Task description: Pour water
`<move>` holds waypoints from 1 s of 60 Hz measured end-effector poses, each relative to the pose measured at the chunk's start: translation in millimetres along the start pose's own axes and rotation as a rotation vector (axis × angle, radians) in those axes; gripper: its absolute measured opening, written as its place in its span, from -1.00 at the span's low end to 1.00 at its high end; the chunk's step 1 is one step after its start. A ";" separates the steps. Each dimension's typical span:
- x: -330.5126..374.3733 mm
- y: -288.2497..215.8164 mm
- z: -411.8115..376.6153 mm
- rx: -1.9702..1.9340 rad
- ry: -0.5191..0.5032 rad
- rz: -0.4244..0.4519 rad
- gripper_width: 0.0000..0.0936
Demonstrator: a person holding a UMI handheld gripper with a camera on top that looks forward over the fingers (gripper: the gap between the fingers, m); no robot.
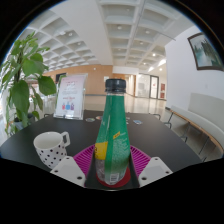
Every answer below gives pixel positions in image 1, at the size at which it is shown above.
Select glass double door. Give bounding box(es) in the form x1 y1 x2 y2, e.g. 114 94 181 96
136 73 160 100

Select long white wall bench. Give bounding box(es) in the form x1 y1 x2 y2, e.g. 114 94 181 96
165 92 224 158

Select dark framed landscape picture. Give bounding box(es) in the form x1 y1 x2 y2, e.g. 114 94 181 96
187 32 224 72

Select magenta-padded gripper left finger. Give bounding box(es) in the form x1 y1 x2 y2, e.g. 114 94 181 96
49 143 98 188

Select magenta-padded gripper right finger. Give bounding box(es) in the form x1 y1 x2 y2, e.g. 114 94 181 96
129 144 173 188

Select recessed ceiling lights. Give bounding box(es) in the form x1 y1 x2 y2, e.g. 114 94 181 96
58 24 168 73

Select large green leafy plant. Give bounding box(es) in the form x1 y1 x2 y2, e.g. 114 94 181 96
0 30 58 136

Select grey plant pot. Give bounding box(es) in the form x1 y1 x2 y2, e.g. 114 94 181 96
13 114 35 132

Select white polka dot mug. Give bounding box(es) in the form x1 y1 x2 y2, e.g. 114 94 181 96
33 131 71 170

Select green plastic drink bottle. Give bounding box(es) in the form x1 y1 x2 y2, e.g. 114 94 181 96
94 78 132 185

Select clear acrylic sign stand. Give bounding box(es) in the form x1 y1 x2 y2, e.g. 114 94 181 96
53 73 88 121

